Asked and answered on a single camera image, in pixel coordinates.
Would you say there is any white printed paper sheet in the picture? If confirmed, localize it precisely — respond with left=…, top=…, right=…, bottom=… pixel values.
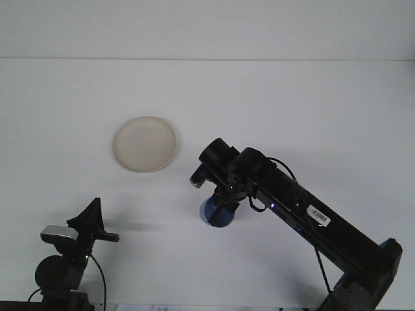
left=115, top=303, right=183, bottom=311

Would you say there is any long black arm cable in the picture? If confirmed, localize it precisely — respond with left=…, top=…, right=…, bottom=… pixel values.
left=89, top=254, right=108, bottom=307

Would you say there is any pale round plate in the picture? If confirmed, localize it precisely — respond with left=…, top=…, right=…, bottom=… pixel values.
left=112, top=115, right=178, bottom=174

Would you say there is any pale blue cup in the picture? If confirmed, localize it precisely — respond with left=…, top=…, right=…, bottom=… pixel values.
left=198, top=193, right=237, bottom=229

